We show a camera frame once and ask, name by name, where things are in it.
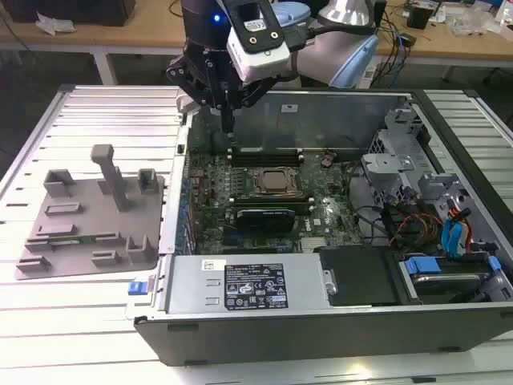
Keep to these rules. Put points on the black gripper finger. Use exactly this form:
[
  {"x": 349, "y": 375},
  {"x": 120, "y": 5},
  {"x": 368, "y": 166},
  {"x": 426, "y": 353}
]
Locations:
[
  {"x": 192, "y": 86},
  {"x": 252, "y": 98}
]

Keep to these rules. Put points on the green RAM stick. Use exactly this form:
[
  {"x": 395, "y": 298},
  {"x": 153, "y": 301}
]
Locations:
[
  {"x": 68, "y": 241},
  {"x": 266, "y": 150}
]

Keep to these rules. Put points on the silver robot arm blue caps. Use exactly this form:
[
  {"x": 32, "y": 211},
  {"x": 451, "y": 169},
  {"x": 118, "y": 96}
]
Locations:
[{"x": 320, "y": 52}]

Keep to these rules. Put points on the black RAM slot row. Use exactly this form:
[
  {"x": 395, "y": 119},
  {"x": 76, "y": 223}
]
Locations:
[
  {"x": 272, "y": 201},
  {"x": 266, "y": 160}
]

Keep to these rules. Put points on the long wooden desk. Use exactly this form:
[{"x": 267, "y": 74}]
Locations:
[{"x": 120, "y": 32}]

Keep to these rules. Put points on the silver CPU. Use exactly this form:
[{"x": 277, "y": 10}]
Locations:
[{"x": 277, "y": 180}]

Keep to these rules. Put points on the round coin battery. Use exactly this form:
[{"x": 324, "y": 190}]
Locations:
[{"x": 327, "y": 160}]

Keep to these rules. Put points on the green motherboard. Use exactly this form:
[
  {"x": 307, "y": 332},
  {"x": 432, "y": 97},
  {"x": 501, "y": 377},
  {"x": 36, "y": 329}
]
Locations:
[{"x": 320, "y": 196}]

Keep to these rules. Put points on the black graphics card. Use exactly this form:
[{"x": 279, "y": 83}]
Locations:
[{"x": 264, "y": 220}]

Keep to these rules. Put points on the silver metal drive cage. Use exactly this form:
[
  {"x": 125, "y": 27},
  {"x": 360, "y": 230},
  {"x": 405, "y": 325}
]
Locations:
[{"x": 384, "y": 168}]

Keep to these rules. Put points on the white crumpled paper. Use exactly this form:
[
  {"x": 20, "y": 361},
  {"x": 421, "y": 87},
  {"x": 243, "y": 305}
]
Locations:
[{"x": 54, "y": 24}]

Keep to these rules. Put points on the black tower box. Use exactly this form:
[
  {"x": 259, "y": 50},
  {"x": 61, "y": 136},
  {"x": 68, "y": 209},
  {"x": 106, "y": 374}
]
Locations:
[{"x": 380, "y": 12}]

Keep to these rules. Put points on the silver finned heatsink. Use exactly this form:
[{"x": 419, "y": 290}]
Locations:
[{"x": 313, "y": 244}]

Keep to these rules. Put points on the grey parts rack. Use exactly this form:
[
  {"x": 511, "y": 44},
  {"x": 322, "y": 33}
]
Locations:
[{"x": 100, "y": 224}]

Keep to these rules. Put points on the small black adapter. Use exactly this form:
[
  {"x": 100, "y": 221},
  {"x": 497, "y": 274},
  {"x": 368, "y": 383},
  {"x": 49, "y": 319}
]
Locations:
[{"x": 409, "y": 40}]

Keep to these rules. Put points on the black box on desk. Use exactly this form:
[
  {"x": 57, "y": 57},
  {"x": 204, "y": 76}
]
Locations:
[{"x": 418, "y": 18}]

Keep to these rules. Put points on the silver power supply with label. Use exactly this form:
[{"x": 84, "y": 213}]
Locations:
[{"x": 192, "y": 288}]

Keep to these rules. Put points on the black plastic shroud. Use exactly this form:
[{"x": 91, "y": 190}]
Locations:
[{"x": 360, "y": 276}]

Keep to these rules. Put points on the blue case latch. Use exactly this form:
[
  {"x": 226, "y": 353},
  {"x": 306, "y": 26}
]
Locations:
[{"x": 135, "y": 288}]

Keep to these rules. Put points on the clear plastic bags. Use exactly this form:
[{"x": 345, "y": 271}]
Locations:
[{"x": 481, "y": 22}]

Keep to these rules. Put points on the black open PC case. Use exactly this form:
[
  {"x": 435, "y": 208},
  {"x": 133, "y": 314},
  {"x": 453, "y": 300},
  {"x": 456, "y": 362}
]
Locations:
[{"x": 280, "y": 341}]

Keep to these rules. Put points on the hard disk in blue carrier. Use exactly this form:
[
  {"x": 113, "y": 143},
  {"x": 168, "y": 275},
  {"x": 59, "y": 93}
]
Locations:
[{"x": 441, "y": 280}]

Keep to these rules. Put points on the white wrist camera black mount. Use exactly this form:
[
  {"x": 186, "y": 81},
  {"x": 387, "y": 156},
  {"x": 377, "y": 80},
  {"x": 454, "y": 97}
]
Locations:
[{"x": 262, "y": 60}]

